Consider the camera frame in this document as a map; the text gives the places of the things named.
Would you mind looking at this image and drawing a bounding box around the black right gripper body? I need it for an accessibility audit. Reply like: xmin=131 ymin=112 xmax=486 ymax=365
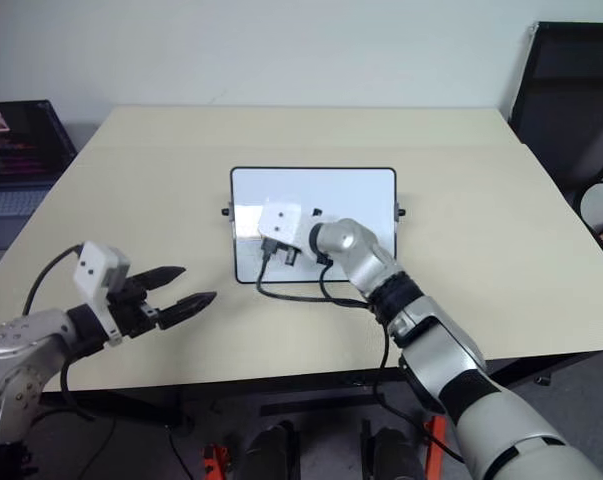
xmin=277 ymin=243 xmax=303 ymax=269

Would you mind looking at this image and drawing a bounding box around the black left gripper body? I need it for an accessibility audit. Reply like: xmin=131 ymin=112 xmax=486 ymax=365
xmin=105 ymin=276 xmax=161 ymax=340

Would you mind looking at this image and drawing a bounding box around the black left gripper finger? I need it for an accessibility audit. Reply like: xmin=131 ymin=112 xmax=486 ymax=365
xmin=156 ymin=291 xmax=218 ymax=330
xmin=132 ymin=265 xmax=188 ymax=292

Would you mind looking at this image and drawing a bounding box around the black-framed whiteboard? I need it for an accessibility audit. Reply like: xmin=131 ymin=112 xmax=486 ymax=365
xmin=220 ymin=166 xmax=408 ymax=286

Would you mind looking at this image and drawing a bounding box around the dark rounded shape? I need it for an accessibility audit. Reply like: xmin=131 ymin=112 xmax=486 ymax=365
xmin=361 ymin=418 xmax=429 ymax=480
xmin=242 ymin=420 xmax=302 ymax=480

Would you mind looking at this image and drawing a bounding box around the open laptop with dark screen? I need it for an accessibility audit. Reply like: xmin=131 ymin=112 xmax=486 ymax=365
xmin=0 ymin=99 xmax=79 ymax=219

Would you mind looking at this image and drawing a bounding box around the black mesh office chair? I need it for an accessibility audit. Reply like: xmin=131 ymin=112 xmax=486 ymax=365
xmin=507 ymin=20 xmax=603 ymax=204

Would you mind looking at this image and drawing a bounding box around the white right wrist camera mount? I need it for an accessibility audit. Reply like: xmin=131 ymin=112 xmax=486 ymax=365
xmin=256 ymin=197 xmax=313 ymax=252

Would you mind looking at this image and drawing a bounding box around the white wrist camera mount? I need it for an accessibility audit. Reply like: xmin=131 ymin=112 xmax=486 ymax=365
xmin=74 ymin=241 xmax=132 ymax=348
xmin=256 ymin=197 xmax=313 ymax=252

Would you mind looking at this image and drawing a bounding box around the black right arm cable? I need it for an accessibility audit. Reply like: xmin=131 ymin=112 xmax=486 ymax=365
xmin=255 ymin=238 xmax=466 ymax=464

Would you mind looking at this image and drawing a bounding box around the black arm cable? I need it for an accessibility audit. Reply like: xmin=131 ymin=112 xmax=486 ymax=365
xmin=22 ymin=244 xmax=98 ymax=424
xmin=255 ymin=238 xmax=466 ymax=464

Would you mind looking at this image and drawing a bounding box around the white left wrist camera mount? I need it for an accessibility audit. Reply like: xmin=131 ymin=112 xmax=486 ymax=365
xmin=74 ymin=241 xmax=132 ymax=348

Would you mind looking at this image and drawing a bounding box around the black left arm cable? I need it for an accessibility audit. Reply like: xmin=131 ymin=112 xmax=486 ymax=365
xmin=22 ymin=244 xmax=98 ymax=424

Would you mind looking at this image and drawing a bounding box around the black table frame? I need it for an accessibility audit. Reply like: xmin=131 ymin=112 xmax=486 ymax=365
xmin=39 ymin=349 xmax=603 ymax=431

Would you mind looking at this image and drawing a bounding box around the orange bracket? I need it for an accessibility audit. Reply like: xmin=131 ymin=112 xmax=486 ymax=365
xmin=202 ymin=442 xmax=234 ymax=480
xmin=423 ymin=413 xmax=448 ymax=480

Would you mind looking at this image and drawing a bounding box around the grey chair with black frame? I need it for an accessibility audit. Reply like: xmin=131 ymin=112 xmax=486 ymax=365
xmin=572 ymin=177 xmax=603 ymax=274

